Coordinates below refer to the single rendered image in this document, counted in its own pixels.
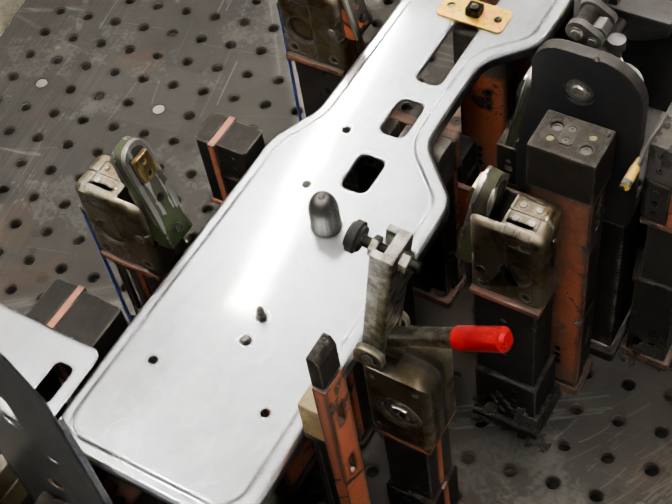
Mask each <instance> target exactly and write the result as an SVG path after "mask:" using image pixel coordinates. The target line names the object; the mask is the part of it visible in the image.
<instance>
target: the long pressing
mask: <svg viewBox="0 0 672 504"><path fill-rule="evenodd" d="M443 1H444V0H401V1H400V2H399V3H398V5H397V6H396V7H395V9H394V10H393V11H392V13H391V14H390V15H389V17H388V18H387V19H386V21H385V22H384V23H383V25H382V26H381V27H380V29H379V30H378V31H377V33H376V34H375V35H374V37H373V38H372V39H371V41H370V42H369V43H368V45H367V46H366V47H365V49H364V50H363V51H362V53H361V54H360V55H359V57H358V58H357V59H356V61H355V62H354V63H353V65H352V66H351V67H350V69H349V70H348V71H347V73H346V74H345V75H344V77H343V78H342V79H341V81H340V82H339V83H338V85H337V86H336V87H335V89H334V90H333V91H332V93H331V94H330V95H329V97H328V98H327V99H326V101H325V102H324V103H323V104H322V106H321V107H320V108H319V109H318V110H316V111H315V112H314V113H312V114H311V115H309V116H308V117H306V118H305V119H303V120H301V121H300V122H298V123H296V124H295V125H293V126H292V127H290V128H288V129H287V130H285V131H284V132H282V133H280V134H279V135H277V136H276V137H275V138H273V139H272V140H271V141H270V142H269V143H268V144H267V145H266V146H265V148H264V149H263V150H262V151H261V153H260V154H259V155H258V157H257V158H256V159H255V161H254V162H253V163H252V165H251V166H250V167H249V168H248V170H247V171H246V172H245V174H244V175H243V176H242V178H241V179H240V180H239V182H238V183H237V184H236V185H235V187H234V188H233V189H232V191H231V192H230V193H229V195H228V196H227V197H226V199H225V200H224V201H223V202H222V204H221V205H220V206H219V208H218V209H217V210H216V212H215V213H214V214H213V216H212V217H211V218H210V219H209V221H208V222H207V223H206V225H205V226H204V227H203V229H202V230H201V231H200V233H199V234H198V235H197V236H196V238H195V239H194V240H193V242H192V243H191V244H190V246H189V247H188V248H187V250H186V251H185V252H184V253H183V255H182V256H181V257H180V259H179V260H178V261H177V263H176V264H175V265H174V267H173V268H172V269H171V270H170V272H169V273H168V274H167V276H166V277H165V278H164V280H163V281H162V282H161V284H160V285H159V286H158V287H157V289H156V290H155V291H154V293H153V294H152V295H151V297H150V298H149V299H148V301H147V302H146V303H145V304H144V306H143V307H142V308H141V310H140V311H139V312H138V314H137V315H136V316H135V317H134V319H133V320H132V321H131V323H130V324H129V325H128V327H127V328H126V329H125V331H124V332H123V333H122V334H121V336H120V337H119V338H118V340H117V341H116V342H115V344H114V345H113V346H112V348H111V349H110V350H109V351H108V353H107V354H106V355H105V357H104V358H103V359H102V361H101V362H100V363H99V365H98V366H97V367H96V368H95V370H94V371H93V372H92V374H91V375H90V376H89V378H88V379H87V380H86V382H85V383H84V384H83V385H82V387H81V388H80V389H79V391H78V392H77V393H76V395H75V396H74V397H73V399H72V400H71V401H70V402H69V404H68V405H67V407H66V408H65V410H64V412H63V415H62V416H63V418H64V420H65V422H66V423H67V425H68V427H69V428H70V430H71V432H72V434H73V435H74V437H75V439H76V440H77V442H78V444H79V446H80V447H81V449H82V451H83V452H84V454H85V456H86V458H87V459H88V461H89V463H90V464H92V465H94V466H96V467H98V468H100V469H102V470H104V471H106V472H107V473H109V474H111V475H113V476H115V477H117V478H119V479H121V480H123V481H125V482H127V483H129V484H130V485H132V486H134V487H136V488H138V489H140V490H142V491H144V492H146V493H148V494H150V495H151V496H153V497H155V498H157V499H159V500H161V501H163V502H165V503H167V504H267V502H268V501H269V499H270V498H271V496H272V495H273V493H274V491H275V490H276V488H277V487H278V485H279V484H280V482H281V481H282V479H283V477H284V476H285V474H286V473H287V471H288V470H289V468H290V466H291V465H292V463H293V462H294V460H295V459H296V457H297V456H298V454H299V452H300V451H301V449H302V448H303V446H304V445H305V443H306V441H307V440H308V438H307V437H306V436H305V432H304V428H303V425H302V421H301V417H300V414H299V410H298V406H297V404H298V402H299V401H300V399H301V397H302V396H303V394H304V393H305V391H306V390H307V388H308V387H309V385H310V384H311V380H310V376H309V372H308V367H307V363H306V359H305V358H306V357H307V355H308V354H309V352H310V351H311V349H312V348H313V346H314V345H315V343H316V342H317V340H318V339H319V337H320V336H321V334H322V333H323V332H324V333H327V334H329V335H330V336H331V337H332V338H333V339H334V341H335V342H336V345H337V350H338V355H339V359H340V364H341V366H343V367H344V372H345V377H346V379H347V377H348V376H349V374H350V373H351V371H352V370H353V368H354V366H355V365H356V363H357V362H358V361H356V360H354V358H353V352H352V351H353V348H354V347H355V345H356V344H357V343H358V342H362V336H363V323H364V311H365V299H366V286H367V274H368V262H369V256H368V255H367V249H366V248H364V247H361V249H360V250H359V251H358V252H354V253H353V254H350V253H348V252H346V251H344V246H343V244H342V243H343V239H344V236H345V233H346V231H347V229H348V228H349V226H350V225H351V223H352V222H353V221H357V220H358V219H361V220H364V221H366V222H367V223H368V227H369V233H368V236H370V237H372V238H373V237H374V236H375V235H376V234H378V235H381V236H383V237H384V239H383V243H384V244H385V236H386V228H387V227H388V225H389V224H390V223H391V224H394V225H396V226H398V227H400V228H402V229H405V230H407V231H409V232H411V233H412V234H413V242H412V249H411V251H413V252H415V259H417V260H419V261H421V262H422V260H423V259H424V257H425V255H426V254H427V252H428V251H429V249H430V248H431V246H432V244H433V243H434V241H435V240H436V238H437V237H438V235H439V233H440V232H441V230H442V229H443V227H444V226H445V224H446V222H447V220H448V218H449V215H450V198H449V194H448V191H447V189H446V186H445V184H444V182H443V179H442V177H441V175H440V172H439V170H438V168H437V166H436V163H435V161H434V159H433V156H432V148H433V146H434V144H435V142H436V140H437V139H438V137H439V136H440V135H441V133H442V132H443V130H444V129H445V127H446V126H447V124H448V123H449V121H450V120H451V118H452V117H453V115H454V114H455V112H456V111H457V109H458V108H459V106H460V105H461V103H462V102H463V100H464V99H465V97H466V96H467V94H468V93H469V92H470V90H471V89H472V87H473V86H474V84H475V83H476V81H477V80H478V78H479V77H480V76H481V75H482V74H483V73H484V72H486V71H487V70H489V69H491V68H493V67H496V66H499V65H503V64H507V63H510V62H514V61H518V60H522V59H525V58H529V57H532V56H534V55H535V53H536V52H537V50H538V49H539V47H540V46H541V45H542V43H543V42H546V41H547V40H550V39H554V37H555V35H556V34H557V32H558V31H559V29H560V28H561V26H562V25H563V23H564V22H565V20H566V18H567V17H568V15H569V14H570V12H571V11H572V9H573V8H574V0H499V2H498V3H497V5H496V6H497V7H500V8H503V9H506V10H510V11H512V12H513V17H512V19H511V20H510V22H509V23H508V24H507V26H506V27H505V29H504V30H503V32H502V33H500V34H495V33H492V32H489V31H485V30H482V29H479V28H477V30H478V32H477V34H476V35H475V36H474V38H473V39H472V41H471V42H470V44H469V45H468V47H467V48H466V49H465V51H464V52H463V54H462V55H461V57H460V58H459V60H458V61H457V62H456V64H455V65H454V67H453V68H452V70H451V71H450V73H449V74H448V75H447V77H446V78H445V80H444V81H443V82H442V83H441V84H440V85H437V86H433V85H429V84H426V83H423V82H421V81H419V80H418V76H419V75H420V73H421V72H422V70H423V69H424V68H425V66H426V65H427V63H428V62H429V60H430V59H431V58H432V56H433V55H434V53H435V52H436V51H437V49H438V48H439V46H440V45H441V44H442V42H443V41H444V39H445V38H446V37H447V35H448V34H449V32H450V31H451V29H452V28H453V27H454V26H455V25H456V24H458V23H461V22H457V21H454V20H451V19H448V18H445V17H442V16H439V15H437V12H436V11H437V9H438V7H439V6H440V5H441V3H442V2H443ZM402 101H411V102H414V103H417V104H419V105H421V106H422V107H423V111H422V113H421V114H420V116H419V117H418V119H417V120H416V122H415V123H414V124H413V126H412V127H411V129H410V130H409V132H408V133H407V134H406V135H405V136H404V137H401V138H396V137H393V136H390V135H387V134H385V133H383V132H382V127H383V125H384V124H385V123H386V121H387V120H388V118H389V117H390V116H391V114H392V113H393V111H394V110H395V108H396V107H397V106H398V104H399V103H400V102H402ZM345 127H349V128H350V129H351V130H350V132H348V133H343V132H342V129H343V128H345ZM362 157H371V158H374V159H377V160H379V161H381V162H383V163H384V168H383V169H382V171H381V172H380V174H379V175H378V176H377V178H376V179H375V181H374V182H373V184H372V185H371V187H370V188H369V189H368V190H367V191H366V192H364V193H356V192H354V191H351V190H348V189H346V188H344V186H343V182H344V180H345V179H346V178H347V176H348V175H349V173H350V172H351V171H352V169H353V168H354V166H355V165H356V163H357V162H358V161H359V160H360V159H361V158H362ZM304 182H310V183H311V185H310V187H307V188H305V187H303V186H302V185H303V183H304ZM322 190H323V191H328V192H330V193H331V194H332V195H333V196H334V197H335V198H336V200H337V202H338V205H339V210H340V215H341V220H342V228H341V230H340V232H339V233H338V234H336V235H334V236H332V237H329V238H322V237H318V236H317V235H315V234H314V233H313V232H312V230H311V223H310V218H309V213H308V204H309V200H310V198H311V196H312V195H313V194H314V193H316V192H317V191H322ZM258 306H262V307H263V308H264V311H265V313H266V314H267V315H268V319H267V320H266V321H265V322H258V321H257V320H256V317H257V313H256V308H257V307H258ZM243 335H247V336H249V337H251V339H252V341H251V343H250V344H249V345H247V346H243V345H241V344H240V339H241V337H242V336H243ZM152 356H156V357H157V358H158V361H157V362H156V363H155V364H150V363H149V362H148V360H149V358H150V357H152ZM263 409H269V410H270V411H271V414H270V416H268V417H266V418H264V417H262V416H261V415H260V413H261V411H262V410H263Z"/></svg>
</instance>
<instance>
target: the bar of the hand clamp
mask: <svg viewBox="0 0 672 504"><path fill-rule="evenodd" d="M368 233H369V227H368V223H367V222H366V221H364V220H361V219H358V220H357V221H353V222H352V223H351V225H350V226H349V228H348V229H347V231H346V233H345V236H344V239H343V243H342V244H343V246H344V251H346V252H348V253H350V254H353V253H354V252H358V251H359V250H360V249H361V247H364V248H366V249H367V255H368V256H369V262H368V274H367V286H366V299H365V311H364V323H363V336H362V342H364V343H367V344H370V345H372V346H374V347H376V348H377V349H379V350H380V351H381V352H382V353H383V354H384V356H386V347H387V339H388V336H389V335H390V333H391V331H392V330H393V328H394V327H395V326H401V324H402V316H403V309H404V301H405V294H406V286H407V279H408V272H409V270H411V271H413V272H415V273H417V274H418V273H419V271H420V270H421V268H422V265H423V262H421V261H419V260H417V259H415V252H413V251H411V249H412V242H413V234H412V233H411V232H409V231H407V230H405V229H402V228H400V227H398V226H396V225H394V224H391V223H390V224H389V225H388V227H387V228H386V236H385V244H384V243H383V239H384V237H383V236H381V235H378V234H376V235H375V236H374V237H373V238H372V237H370V236H368Z"/></svg>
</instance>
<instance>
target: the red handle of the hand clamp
mask: <svg viewBox="0 0 672 504"><path fill-rule="evenodd" d="M512 344H513V335H512V332H511V330H510V329H509V328H508V327H507V326H485V325H457V326H455V327H423V326H395V327H394V328H393V330H392V331H391V333H390V335H389V336H388V339H387V347H402V348H432V349H454V350H456V351H464V352H492V353H506V352H508V351H509V350H510V348H511V346H512Z"/></svg>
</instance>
